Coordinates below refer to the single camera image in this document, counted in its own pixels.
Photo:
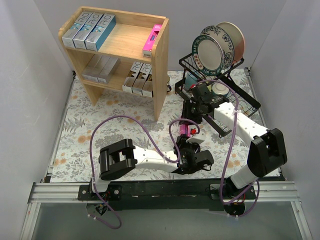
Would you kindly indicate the pink toothpaste box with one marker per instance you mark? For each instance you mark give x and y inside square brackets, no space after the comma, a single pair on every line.
[185,129]

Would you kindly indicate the black wire dish rack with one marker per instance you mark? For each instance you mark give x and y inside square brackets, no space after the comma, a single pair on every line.
[236,94]

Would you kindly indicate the light blue mug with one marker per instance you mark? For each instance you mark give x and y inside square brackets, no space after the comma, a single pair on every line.
[189,81]

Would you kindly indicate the dark striped toothpaste box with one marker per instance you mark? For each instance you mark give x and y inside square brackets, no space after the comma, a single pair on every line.
[141,78]

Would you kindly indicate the magenta toothpaste box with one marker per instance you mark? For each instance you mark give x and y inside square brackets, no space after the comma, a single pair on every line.
[148,46]

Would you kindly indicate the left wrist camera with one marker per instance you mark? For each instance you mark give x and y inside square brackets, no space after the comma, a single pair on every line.
[197,135]

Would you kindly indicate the brown silver RO toothpaste box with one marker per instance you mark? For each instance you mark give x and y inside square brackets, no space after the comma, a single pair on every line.
[147,89]

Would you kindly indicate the green rimmed white plate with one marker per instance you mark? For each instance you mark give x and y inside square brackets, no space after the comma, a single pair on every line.
[208,55]

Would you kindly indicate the blue floral patterned plate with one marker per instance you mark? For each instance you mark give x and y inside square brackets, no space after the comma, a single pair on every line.
[224,41]

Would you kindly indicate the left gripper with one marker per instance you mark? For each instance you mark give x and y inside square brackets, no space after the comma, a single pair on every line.
[182,139]

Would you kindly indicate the silver black RO toothpaste box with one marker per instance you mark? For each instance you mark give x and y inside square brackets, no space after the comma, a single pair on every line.
[131,77]

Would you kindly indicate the yellow mug behind shelf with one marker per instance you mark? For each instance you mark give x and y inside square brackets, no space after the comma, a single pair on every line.
[168,86]

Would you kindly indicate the silver Protefix toothpaste box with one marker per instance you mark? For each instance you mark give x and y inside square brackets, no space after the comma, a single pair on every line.
[98,68]

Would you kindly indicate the floral table mat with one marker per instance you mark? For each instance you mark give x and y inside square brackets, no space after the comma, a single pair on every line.
[72,159]

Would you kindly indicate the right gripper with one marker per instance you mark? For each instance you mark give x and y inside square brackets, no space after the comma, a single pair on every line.
[189,113]

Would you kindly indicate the wooden two-tier shelf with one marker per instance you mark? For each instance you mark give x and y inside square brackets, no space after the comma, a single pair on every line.
[126,42]

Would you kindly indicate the beige and pink plate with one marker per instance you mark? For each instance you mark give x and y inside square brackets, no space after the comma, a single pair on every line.
[237,39]

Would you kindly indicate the white toothpaste box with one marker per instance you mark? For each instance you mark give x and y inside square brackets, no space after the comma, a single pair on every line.
[108,70]

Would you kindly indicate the silver blue RO toothpaste box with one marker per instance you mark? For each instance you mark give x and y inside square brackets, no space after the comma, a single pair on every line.
[67,38]

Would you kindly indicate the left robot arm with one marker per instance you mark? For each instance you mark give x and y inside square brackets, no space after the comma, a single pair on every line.
[118,159]

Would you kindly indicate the cyan toothpaste box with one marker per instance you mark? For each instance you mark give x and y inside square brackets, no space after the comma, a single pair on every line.
[86,29]
[101,31]

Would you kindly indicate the teal and white bowl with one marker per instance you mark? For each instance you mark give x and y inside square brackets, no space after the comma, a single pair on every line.
[220,89]

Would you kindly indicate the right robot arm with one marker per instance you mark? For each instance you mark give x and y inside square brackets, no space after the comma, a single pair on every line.
[267,150]

